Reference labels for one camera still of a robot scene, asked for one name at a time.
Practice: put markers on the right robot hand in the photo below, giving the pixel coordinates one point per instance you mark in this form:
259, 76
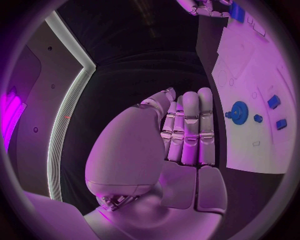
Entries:
204, 8

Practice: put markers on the glowing light bar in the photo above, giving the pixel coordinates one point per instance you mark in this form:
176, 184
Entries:
11, 110

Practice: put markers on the white task board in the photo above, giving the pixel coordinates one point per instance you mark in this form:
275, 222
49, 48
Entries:
253, 142

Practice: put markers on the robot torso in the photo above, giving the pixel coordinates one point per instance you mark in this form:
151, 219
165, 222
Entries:
42, 105

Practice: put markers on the small blue peg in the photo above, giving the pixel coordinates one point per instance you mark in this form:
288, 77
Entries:
228, 114

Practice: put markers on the blue gear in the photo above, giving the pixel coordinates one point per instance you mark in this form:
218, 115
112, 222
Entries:
239, 112

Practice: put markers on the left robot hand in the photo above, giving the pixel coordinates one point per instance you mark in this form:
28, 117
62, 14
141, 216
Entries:
131, 150

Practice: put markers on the blue block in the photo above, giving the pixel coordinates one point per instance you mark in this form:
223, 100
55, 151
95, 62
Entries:
281, 124
238, 12
273, 101

